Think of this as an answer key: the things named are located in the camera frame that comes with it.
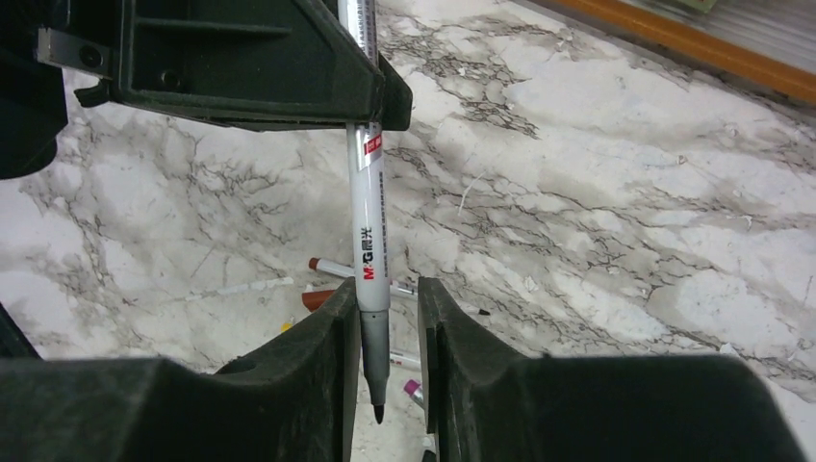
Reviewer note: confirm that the white marker brown end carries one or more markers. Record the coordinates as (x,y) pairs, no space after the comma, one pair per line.
(397,288)

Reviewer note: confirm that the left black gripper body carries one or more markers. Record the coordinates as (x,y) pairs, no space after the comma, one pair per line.
(33,110)

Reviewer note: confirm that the brown pen cap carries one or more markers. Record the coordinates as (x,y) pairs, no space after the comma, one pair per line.
(312,301)

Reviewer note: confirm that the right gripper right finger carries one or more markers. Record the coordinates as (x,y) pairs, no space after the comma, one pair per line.
(485,401)

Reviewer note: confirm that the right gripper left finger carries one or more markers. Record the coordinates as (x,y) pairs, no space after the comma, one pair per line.
(292,399)

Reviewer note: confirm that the white marker black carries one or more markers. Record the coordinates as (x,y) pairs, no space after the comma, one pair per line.
(369,238)

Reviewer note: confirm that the white marker green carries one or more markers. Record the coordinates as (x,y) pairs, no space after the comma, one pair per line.
(413,389)

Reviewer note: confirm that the wooden shelf rack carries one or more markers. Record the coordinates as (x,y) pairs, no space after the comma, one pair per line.
(766,45)

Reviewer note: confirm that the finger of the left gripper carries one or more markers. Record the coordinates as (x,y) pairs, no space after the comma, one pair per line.
(256,65)

